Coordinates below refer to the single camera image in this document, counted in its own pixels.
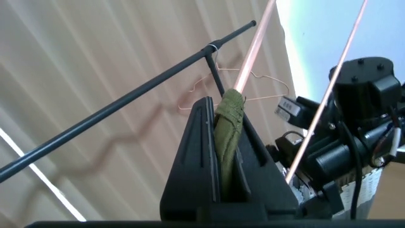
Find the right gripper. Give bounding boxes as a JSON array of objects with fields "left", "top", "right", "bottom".
[{"left": 265, "top": 129, "right": 370, "bottom": 220}]

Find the black clothes rack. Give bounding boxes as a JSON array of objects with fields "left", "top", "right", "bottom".
[{"left": 0, "top": 20, "right": 258, "bottom": 184}]

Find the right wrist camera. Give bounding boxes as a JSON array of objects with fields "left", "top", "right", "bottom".
[{"left": 273, "top": 94, "right": 321, "bottom": 125}]

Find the beige curtain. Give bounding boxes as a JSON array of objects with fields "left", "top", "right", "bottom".
[{"left": 0, "top": 0, "right": 313, "bottom": 222}]

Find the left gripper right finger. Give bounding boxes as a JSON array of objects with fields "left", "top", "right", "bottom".
[{"left": 233, "top": 112, "right": 301, "bottom": 222}]

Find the green printed shirt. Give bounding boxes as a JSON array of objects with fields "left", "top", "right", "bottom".
[{"left": 213, "top": 88, "right": 247, "bottom": 203}]

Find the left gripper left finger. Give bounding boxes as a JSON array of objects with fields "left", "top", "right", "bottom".
[{"left": 159, "top": 96, "right": 222, "bottom": 222}]

